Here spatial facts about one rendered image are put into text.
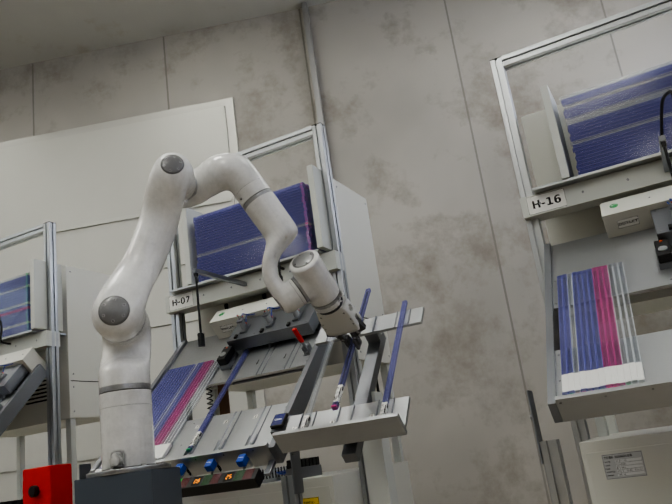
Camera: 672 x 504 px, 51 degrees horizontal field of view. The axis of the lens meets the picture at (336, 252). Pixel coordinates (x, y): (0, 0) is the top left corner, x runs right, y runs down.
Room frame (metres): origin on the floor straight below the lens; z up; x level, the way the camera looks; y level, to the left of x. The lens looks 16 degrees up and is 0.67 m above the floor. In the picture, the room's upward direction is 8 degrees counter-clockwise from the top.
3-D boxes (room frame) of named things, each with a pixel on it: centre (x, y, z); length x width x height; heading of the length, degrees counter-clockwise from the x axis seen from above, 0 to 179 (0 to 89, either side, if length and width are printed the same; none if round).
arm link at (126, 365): (1.73, 0.55, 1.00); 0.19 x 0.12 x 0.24; 9
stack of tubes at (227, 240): (2.60, 0.29, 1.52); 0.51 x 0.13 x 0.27; 65
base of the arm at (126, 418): (1.69, 0.55, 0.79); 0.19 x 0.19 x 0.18
